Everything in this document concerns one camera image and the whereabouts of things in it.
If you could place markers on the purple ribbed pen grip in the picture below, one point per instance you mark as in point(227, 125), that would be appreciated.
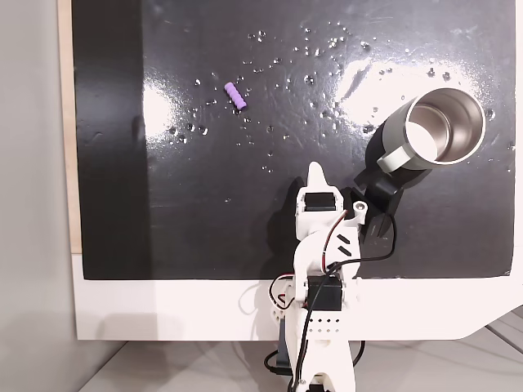
point(236, 95)

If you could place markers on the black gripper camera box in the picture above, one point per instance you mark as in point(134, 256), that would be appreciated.
point(380, 204)

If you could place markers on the light wooden board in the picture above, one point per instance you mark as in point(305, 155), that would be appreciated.
point(65, 122)

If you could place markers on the grey stainless steel mug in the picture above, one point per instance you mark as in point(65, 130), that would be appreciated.
point(445, 126)

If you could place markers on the black glossy table mat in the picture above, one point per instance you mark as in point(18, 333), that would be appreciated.
point(204, 196)

